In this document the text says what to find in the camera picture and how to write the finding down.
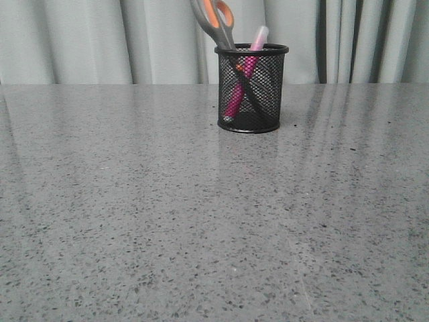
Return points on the pink marker pen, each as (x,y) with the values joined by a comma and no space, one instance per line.
(246,70)

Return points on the grey curtain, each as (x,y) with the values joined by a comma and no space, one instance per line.
(160,42)

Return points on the grey orange scissors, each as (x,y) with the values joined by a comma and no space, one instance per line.
(217,20)

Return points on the black mesh pen holder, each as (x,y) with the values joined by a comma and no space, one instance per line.
(260,108)

